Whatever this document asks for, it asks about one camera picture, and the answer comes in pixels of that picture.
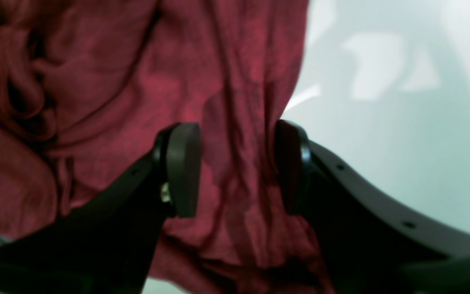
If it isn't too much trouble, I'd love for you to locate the red long-sleeve T-shirt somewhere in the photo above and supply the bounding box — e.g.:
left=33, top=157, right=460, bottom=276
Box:
left=0, top=0, right=334, bottom=294

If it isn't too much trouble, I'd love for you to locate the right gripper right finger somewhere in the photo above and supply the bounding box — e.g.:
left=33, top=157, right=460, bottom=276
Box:
left=275, top=120, right=470, bottom=294

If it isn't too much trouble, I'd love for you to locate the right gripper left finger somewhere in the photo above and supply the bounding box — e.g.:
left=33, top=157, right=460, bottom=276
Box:
left=0, top=122, right=202, bottom=294

